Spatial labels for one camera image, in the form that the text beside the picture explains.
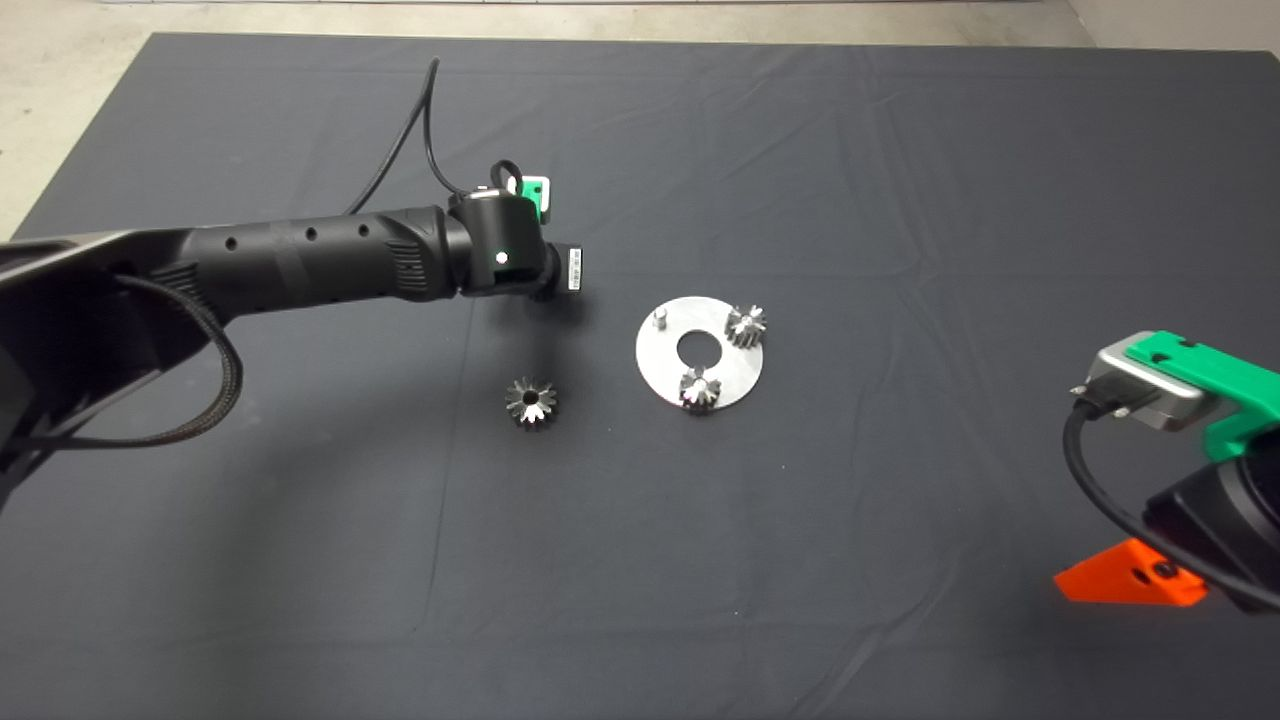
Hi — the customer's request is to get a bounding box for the left green camera mount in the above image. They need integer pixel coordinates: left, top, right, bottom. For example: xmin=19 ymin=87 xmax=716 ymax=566
xmin=505 ymin=172 xmax=554 ymax=223

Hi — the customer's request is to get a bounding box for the large steel gear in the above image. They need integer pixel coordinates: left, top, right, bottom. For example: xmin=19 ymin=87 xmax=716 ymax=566
xmin=505 ymin=376 xmax=561 ymax=428

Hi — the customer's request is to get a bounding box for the thick black camera cable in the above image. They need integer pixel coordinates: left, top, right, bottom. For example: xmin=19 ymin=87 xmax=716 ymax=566
xmin=1062 ymin=385 xmax=1280 ymax=611

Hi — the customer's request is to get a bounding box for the thin smooth black cable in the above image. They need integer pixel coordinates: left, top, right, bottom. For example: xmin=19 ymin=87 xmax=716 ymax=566
xmin=345 ymin=57 xmax=526 ymax=216

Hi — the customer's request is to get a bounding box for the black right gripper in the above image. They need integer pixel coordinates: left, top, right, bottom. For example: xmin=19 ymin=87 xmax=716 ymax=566
xmin=1053 ymin=420 xmax=1280 ymax=613

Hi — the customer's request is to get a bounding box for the round metal plate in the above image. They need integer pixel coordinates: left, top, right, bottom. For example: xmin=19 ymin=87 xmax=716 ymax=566
xmin=636 ymin=296 xmax=765 ymax=409

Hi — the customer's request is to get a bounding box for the right silver camera box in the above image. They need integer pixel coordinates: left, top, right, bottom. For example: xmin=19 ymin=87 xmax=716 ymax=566
xmin=1070 ymin=343 xmax=1223 ymax=433

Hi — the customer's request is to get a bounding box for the small steel gear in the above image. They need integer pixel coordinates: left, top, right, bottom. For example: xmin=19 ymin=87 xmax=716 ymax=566
xmin=678 ymin=366 xmax=723 ymax=414
xmin=724 ymin=305 xmax=769 ymax=351

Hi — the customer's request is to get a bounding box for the right green camera mount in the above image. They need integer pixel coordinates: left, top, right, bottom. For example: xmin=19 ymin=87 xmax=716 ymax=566
xmin=1125 ymin=330 xmax=1280 ymax=463

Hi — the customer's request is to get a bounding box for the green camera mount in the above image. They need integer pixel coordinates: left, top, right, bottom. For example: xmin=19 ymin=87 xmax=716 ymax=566
xmin=1125 ymin=330 xmax=1280 ymax=463
xmin=505 ymin=172 xmax=554 ymax=223

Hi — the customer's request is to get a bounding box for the braided black cable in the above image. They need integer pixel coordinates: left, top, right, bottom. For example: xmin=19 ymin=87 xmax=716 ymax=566
xmin=20 ymin=275 xmax=244 ymax=448

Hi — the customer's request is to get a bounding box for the dark grey table cloth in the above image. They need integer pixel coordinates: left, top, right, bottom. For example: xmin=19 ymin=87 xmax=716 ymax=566
xmin=0 ymin=30 xmax=1280 ymax=720

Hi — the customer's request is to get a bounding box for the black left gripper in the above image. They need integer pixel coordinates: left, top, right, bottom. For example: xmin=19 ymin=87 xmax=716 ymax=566
xmin=530 ymin=240 xmax=587 ymax=303

